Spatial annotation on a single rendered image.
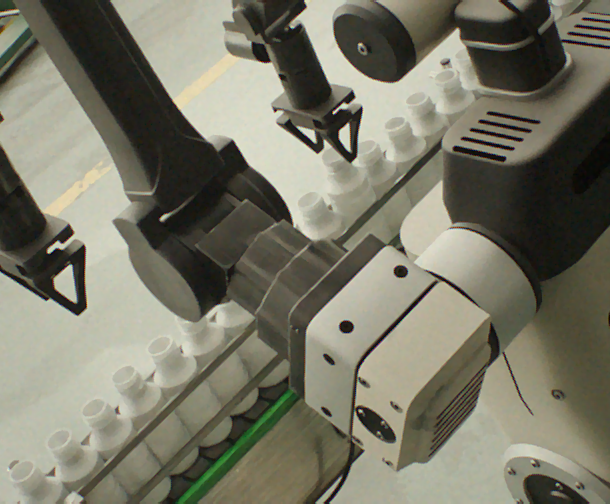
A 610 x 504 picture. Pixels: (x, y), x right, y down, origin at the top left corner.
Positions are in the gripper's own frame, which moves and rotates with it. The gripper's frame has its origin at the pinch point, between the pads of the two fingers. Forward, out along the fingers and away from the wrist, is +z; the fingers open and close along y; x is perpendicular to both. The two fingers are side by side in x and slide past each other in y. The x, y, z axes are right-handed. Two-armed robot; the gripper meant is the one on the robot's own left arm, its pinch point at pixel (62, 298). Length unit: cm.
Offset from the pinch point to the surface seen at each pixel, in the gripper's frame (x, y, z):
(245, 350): 21.5, -12.6, 32.3
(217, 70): 187, -274, 140
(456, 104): 69, -13, 27
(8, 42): 170, -400, 130
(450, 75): 72, -15, 24
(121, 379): 6.3, -16.6, 25.0
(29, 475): -11.3, -13.3, 23.6
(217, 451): 10.2, -11.1, 39.9
